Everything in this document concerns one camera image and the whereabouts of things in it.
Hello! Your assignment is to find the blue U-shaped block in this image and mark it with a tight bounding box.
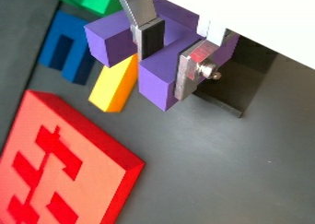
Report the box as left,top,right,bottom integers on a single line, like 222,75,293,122
38,11,94,85

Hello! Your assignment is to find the red slotted board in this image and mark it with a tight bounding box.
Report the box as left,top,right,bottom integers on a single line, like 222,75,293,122
0,90,143,224

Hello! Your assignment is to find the yellow long bar block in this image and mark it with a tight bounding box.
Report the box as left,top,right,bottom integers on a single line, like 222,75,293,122
87,54,137,112

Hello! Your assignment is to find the purple U-shaped block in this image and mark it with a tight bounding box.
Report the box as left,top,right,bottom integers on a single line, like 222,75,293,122
83,0,241,112

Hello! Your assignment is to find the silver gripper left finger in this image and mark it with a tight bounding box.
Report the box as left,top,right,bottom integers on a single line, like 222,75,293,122
118,0,165,60

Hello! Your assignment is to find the black angled fixture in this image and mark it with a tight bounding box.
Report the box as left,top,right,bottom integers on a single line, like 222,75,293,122
193,37,277,117

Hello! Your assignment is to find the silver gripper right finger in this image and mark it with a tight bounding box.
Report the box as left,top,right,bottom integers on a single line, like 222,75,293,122
174,17,226,100

